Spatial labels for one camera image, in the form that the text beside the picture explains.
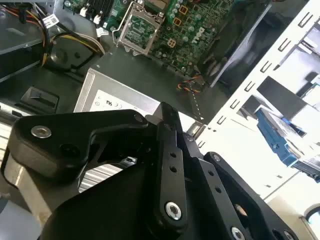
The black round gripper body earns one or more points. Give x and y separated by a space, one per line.
120 205

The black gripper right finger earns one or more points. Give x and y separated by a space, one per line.
225 175

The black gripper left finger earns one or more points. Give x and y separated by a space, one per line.
62 135

